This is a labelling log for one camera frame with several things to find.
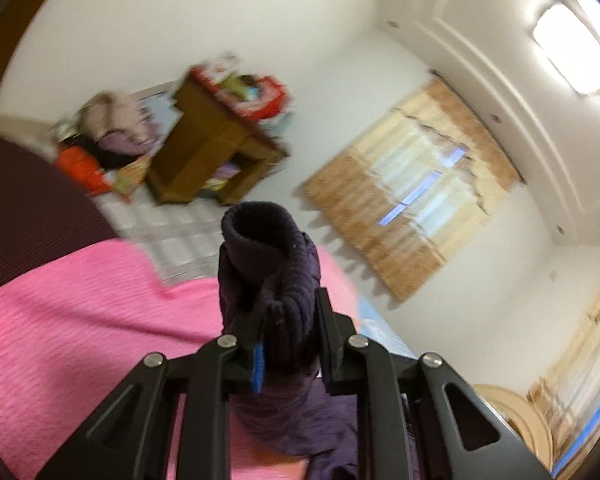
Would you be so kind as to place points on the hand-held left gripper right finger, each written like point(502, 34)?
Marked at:
point(330, 350)

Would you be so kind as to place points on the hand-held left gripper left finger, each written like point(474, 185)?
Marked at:
point(258, 367)

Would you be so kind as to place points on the purple padded jacket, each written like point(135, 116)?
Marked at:
point(270, 270)

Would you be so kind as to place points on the pile of clothes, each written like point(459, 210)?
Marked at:
point(115, 120)

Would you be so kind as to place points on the pink knitted blanket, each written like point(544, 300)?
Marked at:
point(80, 325)

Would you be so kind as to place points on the beige patterned curtain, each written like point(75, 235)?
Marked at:
point(585, 370)
point(410, 185)

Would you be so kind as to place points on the round beige bed headboard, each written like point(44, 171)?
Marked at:
point(520, 420)

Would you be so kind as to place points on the brown wooden cabinet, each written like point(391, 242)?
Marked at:
point(205, 135)

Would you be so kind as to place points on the red and white boxes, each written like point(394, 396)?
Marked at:
point(260, 97)

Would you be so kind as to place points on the orange bag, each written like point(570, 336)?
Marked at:
point(80, 167)

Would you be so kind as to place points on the dark maroon ribbed cloth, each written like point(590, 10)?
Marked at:
point(35, 210)

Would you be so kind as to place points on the rectangular ceiling lamp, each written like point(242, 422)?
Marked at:
point(572, 47)

